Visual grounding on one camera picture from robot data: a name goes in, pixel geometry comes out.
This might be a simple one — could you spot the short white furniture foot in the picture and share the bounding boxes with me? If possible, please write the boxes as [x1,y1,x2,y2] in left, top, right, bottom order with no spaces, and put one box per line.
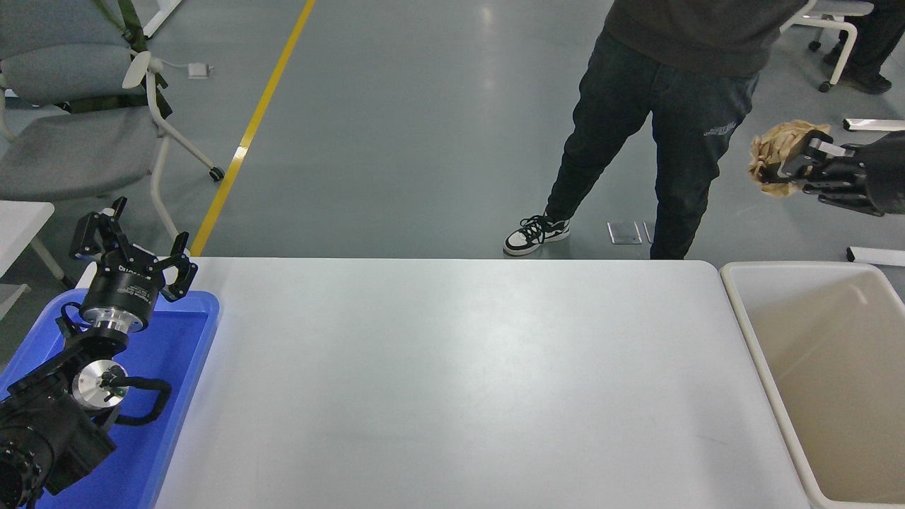
[847,246,905,267]

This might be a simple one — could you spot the green strap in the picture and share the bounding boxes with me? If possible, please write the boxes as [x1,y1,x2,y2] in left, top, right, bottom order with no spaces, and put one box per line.
[60,0,174,117]

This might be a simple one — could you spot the blue plastic tray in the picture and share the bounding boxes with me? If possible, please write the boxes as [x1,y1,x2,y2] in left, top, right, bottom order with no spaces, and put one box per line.
[0,288,221,509]

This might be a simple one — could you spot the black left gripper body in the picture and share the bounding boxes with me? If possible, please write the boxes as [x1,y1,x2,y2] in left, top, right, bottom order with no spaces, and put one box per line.
[80,253,166,321]

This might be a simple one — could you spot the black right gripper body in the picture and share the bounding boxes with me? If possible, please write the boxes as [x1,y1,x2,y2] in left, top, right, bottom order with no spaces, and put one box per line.
[863,131,905,217]

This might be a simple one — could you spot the tan paper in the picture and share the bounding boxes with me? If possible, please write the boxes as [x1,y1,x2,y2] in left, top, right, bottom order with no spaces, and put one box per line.
[748,119,835,199]

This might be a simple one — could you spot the white slanted table leg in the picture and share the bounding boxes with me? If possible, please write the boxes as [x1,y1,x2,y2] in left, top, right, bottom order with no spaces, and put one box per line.
[144,0,185,37]

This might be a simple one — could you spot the standing person with sneakers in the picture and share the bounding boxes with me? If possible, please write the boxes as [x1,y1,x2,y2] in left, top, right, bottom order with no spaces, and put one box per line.
[503,0,807,261]

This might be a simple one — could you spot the long white furniture foot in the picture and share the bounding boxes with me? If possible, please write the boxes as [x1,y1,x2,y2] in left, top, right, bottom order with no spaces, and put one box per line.
[843,118,905,133]

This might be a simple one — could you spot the white framed wheeled chair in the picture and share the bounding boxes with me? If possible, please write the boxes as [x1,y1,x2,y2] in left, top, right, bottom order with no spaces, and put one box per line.
[781,0,877,95]

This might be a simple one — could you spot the person with dark shoes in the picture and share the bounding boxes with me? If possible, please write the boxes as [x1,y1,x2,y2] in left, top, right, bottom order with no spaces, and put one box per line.
[824,0,905,96]

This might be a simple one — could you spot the grey wheeled chair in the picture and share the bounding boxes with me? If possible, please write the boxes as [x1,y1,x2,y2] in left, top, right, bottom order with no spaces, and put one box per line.
[0,0,227,241]

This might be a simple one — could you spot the large pale plastic bin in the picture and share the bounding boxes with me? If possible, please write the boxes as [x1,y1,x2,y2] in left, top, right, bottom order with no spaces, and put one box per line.
[720,262,905,509]

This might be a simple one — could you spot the small white side table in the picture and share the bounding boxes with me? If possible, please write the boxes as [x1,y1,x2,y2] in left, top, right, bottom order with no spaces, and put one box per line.
[0,200,75,319]

